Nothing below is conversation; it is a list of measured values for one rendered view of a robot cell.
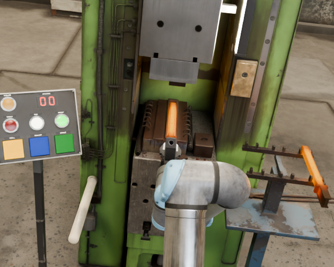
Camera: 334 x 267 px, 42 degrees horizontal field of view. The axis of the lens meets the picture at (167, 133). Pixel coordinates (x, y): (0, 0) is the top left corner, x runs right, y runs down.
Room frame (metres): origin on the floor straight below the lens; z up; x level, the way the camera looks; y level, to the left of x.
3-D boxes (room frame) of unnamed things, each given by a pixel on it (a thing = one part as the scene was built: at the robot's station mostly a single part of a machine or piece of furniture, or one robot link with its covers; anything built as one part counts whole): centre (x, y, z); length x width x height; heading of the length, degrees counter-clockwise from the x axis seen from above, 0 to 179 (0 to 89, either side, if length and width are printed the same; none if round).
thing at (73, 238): (1.59, 0.35, 0.62); 0.44 x 0.05 x 0.05; 1
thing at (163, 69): (1.89, 0.01, 1.32); 0.42 x 0.20 x 0.10; 1
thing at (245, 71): (1.82, -0.31, 1.27); 0.09 x 0.02 x 0.17; 91
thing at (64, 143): (1.52, 0.42, 1.01); 0.07 x 0.05 x 0.07; 116
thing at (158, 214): (1.35, -0.04, 0.85); 0.12 x 0.09 x 0.12; 97
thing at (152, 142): (1.89, 0.01, 0.96); 0.42 x 0.20 x 0.09; 1
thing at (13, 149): (1.43, 0.60, 1.01); 0.07 x 0.05 x 0.07; 116
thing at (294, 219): (1.57, -0.50, 0.75); 0.40 x 0.30 x 0.02; 89
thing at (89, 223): (1.79, 0.37, 0.36); 0.09 x 0.07 x 0.12; 91
